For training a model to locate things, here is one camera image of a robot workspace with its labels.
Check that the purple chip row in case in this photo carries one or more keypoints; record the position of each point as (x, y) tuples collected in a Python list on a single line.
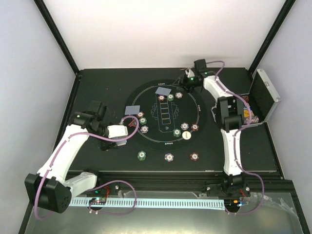
[(251, 120)]

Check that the orange yellow card box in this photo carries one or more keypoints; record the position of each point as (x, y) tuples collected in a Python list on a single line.
[(247, 113)]

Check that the brown poker chip stack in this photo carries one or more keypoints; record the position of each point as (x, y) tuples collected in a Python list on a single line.
[(194, 156)]

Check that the aluminium poker case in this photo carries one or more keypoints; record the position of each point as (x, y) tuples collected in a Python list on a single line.
[(263, 99)]

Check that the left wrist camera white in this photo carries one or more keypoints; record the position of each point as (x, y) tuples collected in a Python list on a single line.
[(117, 131)]

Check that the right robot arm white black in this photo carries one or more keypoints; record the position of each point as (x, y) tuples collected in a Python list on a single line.
[(231, 141)]

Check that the red white chip top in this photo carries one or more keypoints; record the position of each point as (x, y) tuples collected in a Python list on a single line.
[(161, 98)]

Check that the blue card seat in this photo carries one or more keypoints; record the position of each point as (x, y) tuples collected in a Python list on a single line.
[(163, 91), (132, 110)]

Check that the blue card top seat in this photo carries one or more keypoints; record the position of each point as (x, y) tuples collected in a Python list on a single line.
[(163, 91)]

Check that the round black poker mat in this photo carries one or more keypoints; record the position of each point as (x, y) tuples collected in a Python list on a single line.
[(165, 116)]

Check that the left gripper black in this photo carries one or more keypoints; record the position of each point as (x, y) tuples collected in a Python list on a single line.
[(105, 146)]

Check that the red white chip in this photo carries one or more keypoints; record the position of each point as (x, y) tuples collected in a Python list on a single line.
[(194, 127), (161, 98), (140, 114)]

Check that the white dealer button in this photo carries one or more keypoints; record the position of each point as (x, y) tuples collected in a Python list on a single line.
[(186, 135)]

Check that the green poker chip stack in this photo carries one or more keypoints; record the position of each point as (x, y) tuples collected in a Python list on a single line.
[(141, 155)]

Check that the blue playing card deck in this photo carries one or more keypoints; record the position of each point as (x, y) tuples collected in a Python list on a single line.
[(121, 143)]

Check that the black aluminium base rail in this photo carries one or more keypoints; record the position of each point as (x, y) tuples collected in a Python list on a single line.
[(212, 183)]

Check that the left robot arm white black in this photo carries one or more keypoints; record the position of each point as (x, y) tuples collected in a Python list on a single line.
[(48, 188)]

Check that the white perforated strip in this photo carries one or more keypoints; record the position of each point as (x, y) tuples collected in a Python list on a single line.
[(162, 203)]

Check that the red triangular marker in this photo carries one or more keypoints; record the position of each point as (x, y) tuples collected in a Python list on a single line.
[(133, 123)]

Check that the green chip mat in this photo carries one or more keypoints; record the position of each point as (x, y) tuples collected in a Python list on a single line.
[(176, 132)]

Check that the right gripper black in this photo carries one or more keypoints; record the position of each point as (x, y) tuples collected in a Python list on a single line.
[(184, 82)]

